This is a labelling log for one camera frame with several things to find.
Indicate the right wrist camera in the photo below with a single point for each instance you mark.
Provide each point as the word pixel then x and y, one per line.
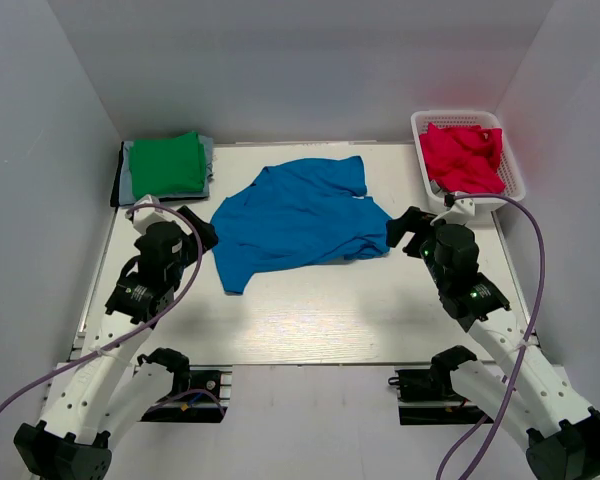
pixel 460 207

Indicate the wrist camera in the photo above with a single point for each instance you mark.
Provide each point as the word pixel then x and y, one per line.
pixel 144 213
pixel 460 207

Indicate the red t-shirt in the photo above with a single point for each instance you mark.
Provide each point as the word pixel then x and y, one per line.
pixel 464 158

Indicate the black folded t-shirt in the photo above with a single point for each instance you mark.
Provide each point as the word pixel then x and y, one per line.
pixel 121 194

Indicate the grey folded t-shirt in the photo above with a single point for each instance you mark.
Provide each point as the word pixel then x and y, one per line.
pixel 208 145

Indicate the green folded t-shirt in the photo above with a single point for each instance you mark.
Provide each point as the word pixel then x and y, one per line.
pixel 167 166

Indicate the white plastic basket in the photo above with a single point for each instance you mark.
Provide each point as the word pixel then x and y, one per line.
pixel 508 169

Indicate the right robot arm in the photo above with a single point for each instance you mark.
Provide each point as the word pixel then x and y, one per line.
pixel 557 429

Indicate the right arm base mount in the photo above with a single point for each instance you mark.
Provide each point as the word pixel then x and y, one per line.
pixel 423 401

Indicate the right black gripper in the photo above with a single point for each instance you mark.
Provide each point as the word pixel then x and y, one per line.
pixel 419 223

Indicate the blue t-shirt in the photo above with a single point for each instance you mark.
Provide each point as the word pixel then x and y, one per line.
pixel 303 212

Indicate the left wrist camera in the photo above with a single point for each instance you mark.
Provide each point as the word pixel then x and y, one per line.
pixel 144 213

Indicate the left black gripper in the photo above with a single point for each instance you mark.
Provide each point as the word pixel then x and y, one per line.
pixel 210 239

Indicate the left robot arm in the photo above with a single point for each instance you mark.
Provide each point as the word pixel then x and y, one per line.
pixel 115 385

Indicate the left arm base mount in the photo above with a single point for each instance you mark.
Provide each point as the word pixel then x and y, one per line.
pixel 200 398

